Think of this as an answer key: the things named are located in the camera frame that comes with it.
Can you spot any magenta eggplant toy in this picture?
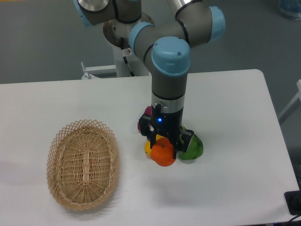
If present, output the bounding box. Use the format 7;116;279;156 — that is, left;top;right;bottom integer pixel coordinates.
136;105;153;132

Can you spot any black device at table edge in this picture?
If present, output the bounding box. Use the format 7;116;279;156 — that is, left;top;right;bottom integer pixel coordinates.
284;190;301;215

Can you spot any woven wicker basket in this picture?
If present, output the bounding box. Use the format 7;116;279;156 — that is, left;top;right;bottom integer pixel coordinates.
47;119;119;211

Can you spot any yellow fruit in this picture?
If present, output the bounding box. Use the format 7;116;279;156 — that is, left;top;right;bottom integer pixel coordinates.
144;135;163;157

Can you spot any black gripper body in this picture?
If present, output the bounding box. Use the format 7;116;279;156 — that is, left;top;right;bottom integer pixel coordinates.
150;106;183;142

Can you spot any orange fruit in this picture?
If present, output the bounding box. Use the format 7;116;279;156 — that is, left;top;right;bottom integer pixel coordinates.
150;137;176;167

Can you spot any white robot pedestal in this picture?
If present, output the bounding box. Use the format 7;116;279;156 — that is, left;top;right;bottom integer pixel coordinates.
103;12;156;77

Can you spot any white furniture leg right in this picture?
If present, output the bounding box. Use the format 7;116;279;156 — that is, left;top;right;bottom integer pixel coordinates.
277;80;301;125

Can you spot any green leafy vegetable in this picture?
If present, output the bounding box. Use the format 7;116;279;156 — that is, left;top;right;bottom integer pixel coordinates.
178;134;204;161

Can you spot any white metal frame bracket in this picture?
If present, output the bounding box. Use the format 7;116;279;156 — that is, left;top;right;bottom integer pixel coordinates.
81;61;117;80

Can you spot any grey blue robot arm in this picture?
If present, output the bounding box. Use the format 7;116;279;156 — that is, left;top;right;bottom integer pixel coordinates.
74;0;226;156

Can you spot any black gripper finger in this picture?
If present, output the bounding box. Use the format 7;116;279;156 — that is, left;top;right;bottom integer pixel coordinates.
138;113;158;146
173;129;194;159

